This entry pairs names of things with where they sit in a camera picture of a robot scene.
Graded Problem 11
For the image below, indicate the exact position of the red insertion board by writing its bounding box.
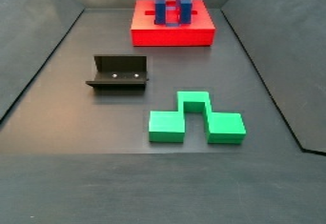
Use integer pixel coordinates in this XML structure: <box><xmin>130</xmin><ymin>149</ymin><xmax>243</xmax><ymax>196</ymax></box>
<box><xmin>130</xmin><ymin>0</ymin><xmax>217</xmax><ymax>47</ymax></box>

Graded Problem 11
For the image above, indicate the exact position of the green stepped block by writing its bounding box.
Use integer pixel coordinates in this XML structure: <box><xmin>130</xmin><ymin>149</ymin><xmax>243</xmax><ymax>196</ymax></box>
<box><xmin>150</xmin><ymin>91</ymin><xmax>247</xmax><ymax>144</ymax></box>

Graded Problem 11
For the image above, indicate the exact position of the dark blue U-shaped block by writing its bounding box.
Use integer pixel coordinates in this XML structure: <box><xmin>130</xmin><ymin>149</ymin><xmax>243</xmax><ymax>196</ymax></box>
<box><xmin>154</xmin><ymin>0</ymin><xmax>193</xmax><ymax>27</ymax></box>

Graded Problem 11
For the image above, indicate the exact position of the black angled bracket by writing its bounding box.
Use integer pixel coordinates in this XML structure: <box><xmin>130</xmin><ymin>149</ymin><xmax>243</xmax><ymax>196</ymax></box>
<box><xmin>86</xmin><ymin>54</ymin><xmax>149</xmax><ymax>89</ymax></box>

